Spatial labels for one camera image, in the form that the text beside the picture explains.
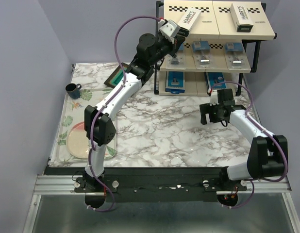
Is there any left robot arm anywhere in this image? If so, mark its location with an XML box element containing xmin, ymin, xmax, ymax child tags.
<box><xmin>84</xmin><ymin>33</ymin><xmax>185</xmax><ymax>192</ymax></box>

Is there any tall white slim box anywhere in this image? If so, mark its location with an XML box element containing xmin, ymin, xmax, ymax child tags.
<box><xmin>177</xmin><ymin>7</ymin><xmax>201</xmax><ymax>37</ymax></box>

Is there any white Harry's box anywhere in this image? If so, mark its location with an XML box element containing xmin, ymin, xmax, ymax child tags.
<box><xmin>230</xmin><ymin>1</ymin><xmax>253</xmax><ymax>33</ymax></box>

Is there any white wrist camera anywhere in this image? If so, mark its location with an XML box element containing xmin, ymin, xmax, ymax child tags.
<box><xmin>207</xmin><ymin>89</ymin><xmax>219</xmax><ymax>106</ymax></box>
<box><xmin>158</xmin><ymin>19</ymin><xmax>180</xmax><ymax>43</ymax></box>

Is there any aluminium rail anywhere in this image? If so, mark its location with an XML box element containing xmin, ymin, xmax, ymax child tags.
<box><xmin>33</xmin><ymin>175</ymin><xmax>292</xmax><ymax>195</ymax></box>

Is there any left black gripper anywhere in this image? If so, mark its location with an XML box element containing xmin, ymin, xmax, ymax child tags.
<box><xmin>149</xmin><ymin>34</ymin><xmax>185</xmax><ymax>67</ymax></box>

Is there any purple cable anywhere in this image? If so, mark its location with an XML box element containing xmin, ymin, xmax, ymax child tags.
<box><xmin>85</xmin><ymin>16</ymin><xmax>163</xmax><ymax>213</ymax></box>
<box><xmin>208</xmin><ymin>81</ymin><xmax>289</xmax><ymax>209</ymax></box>

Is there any blister razor pack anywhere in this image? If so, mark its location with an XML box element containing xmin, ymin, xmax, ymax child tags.
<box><xmin>166</xmin><ymin>44</ymin><xmax>186</xmax><ymax>70</ymax></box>
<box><xmin>191</xmin><ymin>40</ymin><xmax>214</xmax><ymax>70</ymax></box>
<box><xmin>224</xmin><ymin>42</ymin><xmax>246</xmax><ymax>70</ymax></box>

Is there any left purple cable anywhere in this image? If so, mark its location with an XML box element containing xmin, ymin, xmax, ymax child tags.
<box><xmin>85</xmin><ymin>16</ymin><xmax>163</xmax><ymax>213</ymax></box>

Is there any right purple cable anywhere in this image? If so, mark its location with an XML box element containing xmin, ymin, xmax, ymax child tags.
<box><xmin>208</xmin><ymin>81</ymin><xmax>289</xmax><ymax>209</ymax></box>

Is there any bottom left beige shelf board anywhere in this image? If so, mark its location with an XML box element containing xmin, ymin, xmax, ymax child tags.
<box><xmin>157</xmin><ymin>71</ymin><xmax>198</xmax><ymax>96</ymax></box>

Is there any dark blue mug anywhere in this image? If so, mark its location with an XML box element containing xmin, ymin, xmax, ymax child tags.
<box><xmin>65</xmin><ymin>83</ymin><xmax>82</xmax><ymax>100</ymax></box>

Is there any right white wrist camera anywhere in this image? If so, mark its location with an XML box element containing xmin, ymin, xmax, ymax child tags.
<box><xmin>207</xmin><ymin>89</ymin><xmax>219</xmax><ymax>106</ymax></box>

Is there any blue Harry's razor box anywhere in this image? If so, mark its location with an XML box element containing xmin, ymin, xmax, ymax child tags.
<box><xmin>204</xmin><ymin>72</ymin><xmax>227</xmax><ymax>95</ymax></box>
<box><xmin>165</xmin><ymin>71</ymin><xmax>185</xmax><ymax>94</ymax></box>

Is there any floral leaf serving tray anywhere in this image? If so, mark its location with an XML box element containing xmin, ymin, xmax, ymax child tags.
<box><xmin>51</xmin><ymin>88</ymin><xmax>112</xmax><ymax>165</ymax></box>

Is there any middle right beige shelf board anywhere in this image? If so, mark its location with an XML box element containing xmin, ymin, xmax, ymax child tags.
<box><xmin>206</xmin><ymin>39</ymin><xmax>251</xmax><ymax>73</ymax></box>

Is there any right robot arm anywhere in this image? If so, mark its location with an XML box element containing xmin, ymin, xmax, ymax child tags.
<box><xmin>200</xmin><ymin>89</ymin><xmax>288</xmax><ymax>190</ymax></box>

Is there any pink cream round plate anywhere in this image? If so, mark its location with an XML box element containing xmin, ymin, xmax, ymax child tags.
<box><xmin>66</xmin><ymin>122</ymin><xmax>89</xmax><ymax>159</ymax></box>

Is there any middle left beige shelf board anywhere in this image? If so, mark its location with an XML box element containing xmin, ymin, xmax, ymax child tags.
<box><xmin>160</xmin><ymin>38</ymin><xmax>206</xmax><ymax>72</ymax></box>

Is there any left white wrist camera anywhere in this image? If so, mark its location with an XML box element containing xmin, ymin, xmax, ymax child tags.
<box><xmin>158</xmin><ymin>19</ymin><xmax>180</xmax><ymax>43</ymax></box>

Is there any square green ceramic plate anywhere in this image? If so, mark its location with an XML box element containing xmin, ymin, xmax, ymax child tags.
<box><xmin>104</xmin><ymin>66</ymin><xmax>123</xmax><ymax>88</ymax></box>

